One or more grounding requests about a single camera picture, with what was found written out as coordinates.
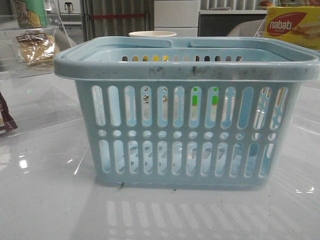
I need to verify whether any packaged bread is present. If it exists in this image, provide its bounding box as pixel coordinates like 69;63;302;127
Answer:
15;31;60;67

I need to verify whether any light blue plastic basket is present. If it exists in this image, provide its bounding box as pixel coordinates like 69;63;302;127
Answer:
54;36;320;190

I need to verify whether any cream paper cup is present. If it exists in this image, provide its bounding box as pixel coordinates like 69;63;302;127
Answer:
128;30;177;38

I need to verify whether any white drawer cabinet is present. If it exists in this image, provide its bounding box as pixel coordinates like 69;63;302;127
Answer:
153;0;201;37

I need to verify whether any clear acrylic shelf left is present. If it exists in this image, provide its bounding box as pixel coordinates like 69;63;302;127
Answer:
0;15;82;139

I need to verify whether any dark brown snack packet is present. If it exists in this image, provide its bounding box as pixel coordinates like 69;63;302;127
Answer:
0;94;18;135

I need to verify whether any yellow nabati wafer box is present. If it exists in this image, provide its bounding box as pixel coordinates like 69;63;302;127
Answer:
262;6;320;51

